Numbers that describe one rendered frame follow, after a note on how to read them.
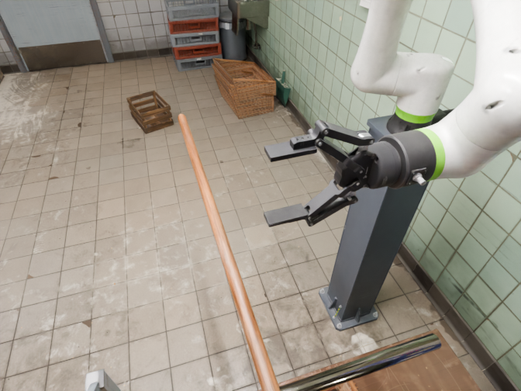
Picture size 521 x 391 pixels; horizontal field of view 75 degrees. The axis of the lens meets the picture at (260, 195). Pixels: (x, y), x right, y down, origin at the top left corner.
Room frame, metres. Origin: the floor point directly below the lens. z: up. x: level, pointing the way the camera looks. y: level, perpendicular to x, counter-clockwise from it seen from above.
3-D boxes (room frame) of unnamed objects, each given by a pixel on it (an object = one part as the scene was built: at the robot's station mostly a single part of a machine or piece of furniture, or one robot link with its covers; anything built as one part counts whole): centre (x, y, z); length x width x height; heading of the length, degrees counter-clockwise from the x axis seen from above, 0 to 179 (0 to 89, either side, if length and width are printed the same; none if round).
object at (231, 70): (3.40, 0.17, 0.32); 0.56 x 0.49 x 0.28; 25
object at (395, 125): (1.02, -0.57, 1.23); 0.26 x 0.15 x 0.06; 107
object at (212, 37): (4.55, 0.85, 0.38); 0.60 x 0.40 x 0.16; 106
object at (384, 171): (0.44, -0.17, 1.48); 0.09 x 0.07 x 0.08; 108
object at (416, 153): (0.46, -0.24, 1.49); 0.12 x 0.06 x 0.09; 18
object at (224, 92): (3.41, 0.18, 0.14); 0.56 x 0.49 x 0.28; 23
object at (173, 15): (4.55, 0.84, 0.68); 0.60 x 0.40 x 0.16; 108
